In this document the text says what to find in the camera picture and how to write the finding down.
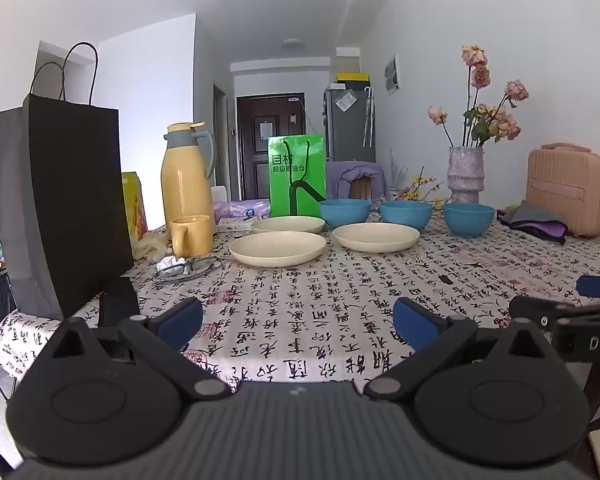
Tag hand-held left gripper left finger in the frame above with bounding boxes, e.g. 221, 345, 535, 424
40, 296, 233, 402

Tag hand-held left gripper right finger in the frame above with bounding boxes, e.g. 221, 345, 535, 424
362, 296, 561, 402

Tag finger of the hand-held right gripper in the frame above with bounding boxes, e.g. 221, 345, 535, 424
509, 296, 600, 332
576, 274, 600, 302

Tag cream round plate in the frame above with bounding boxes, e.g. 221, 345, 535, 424
251, 216, 326, 234
332, 223, 421, 254
229, 232, 327, 268

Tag blue bowl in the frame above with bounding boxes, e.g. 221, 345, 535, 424
442, 203, 496, 238
379, 201, 435, 229
319, 199, 372, 229

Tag black eyeglasses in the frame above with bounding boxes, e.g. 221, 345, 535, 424
153, 256, 224, 283

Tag black rectangular object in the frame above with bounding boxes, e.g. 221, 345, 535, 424
98, 277, 140, 331

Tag purple cloth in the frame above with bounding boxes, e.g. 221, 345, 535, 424
527, 222, 567, 245

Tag beige crumpled cloth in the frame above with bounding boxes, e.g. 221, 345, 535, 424
132, 234, 174, 261

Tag yellow mug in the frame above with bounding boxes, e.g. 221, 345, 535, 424
170, 215, 215, 259

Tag grey cloth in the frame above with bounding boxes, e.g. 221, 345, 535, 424
500, 200, 569, 235

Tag pink hard case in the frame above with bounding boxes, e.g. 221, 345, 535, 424
526, 142, 600, 238

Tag white book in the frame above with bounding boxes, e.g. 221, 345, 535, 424
216, 217, 257, 234

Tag calligraphy printed tablecloth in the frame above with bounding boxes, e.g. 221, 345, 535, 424
0, 205, 600, 397

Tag yellow printed box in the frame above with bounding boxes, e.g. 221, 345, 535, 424
121, 172, 149, 242

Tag purple tissue pack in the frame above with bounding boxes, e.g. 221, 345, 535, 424
213, 199, 272, 221

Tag yellow flower branch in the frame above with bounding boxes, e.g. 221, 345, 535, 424
387, 165, 446, 204

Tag yellow thermos jug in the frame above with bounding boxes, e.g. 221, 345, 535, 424
161, 121, 216, 227

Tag wooden chair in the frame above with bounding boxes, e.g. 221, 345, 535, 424
350, 178, 377, 200

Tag purple textured vase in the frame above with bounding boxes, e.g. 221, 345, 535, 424
447, 146, 486, 205

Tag black paper bag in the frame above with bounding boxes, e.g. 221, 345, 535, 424
0, 42, 135, 321

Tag dark brown door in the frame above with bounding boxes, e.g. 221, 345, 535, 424
236, 93, 306, 201

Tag green paper bag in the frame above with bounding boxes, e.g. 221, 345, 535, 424
268, 133, 327, 219

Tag dried pink roses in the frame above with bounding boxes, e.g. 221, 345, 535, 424
427, 44, 530, 149

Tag grey refrigerator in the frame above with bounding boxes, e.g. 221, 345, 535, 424
323, 86, 376, 164

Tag white umbrella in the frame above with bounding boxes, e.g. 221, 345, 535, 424
362, 86, 376, 149

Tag white cardboard box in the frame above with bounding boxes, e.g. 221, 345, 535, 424
336, 47, 362, 75

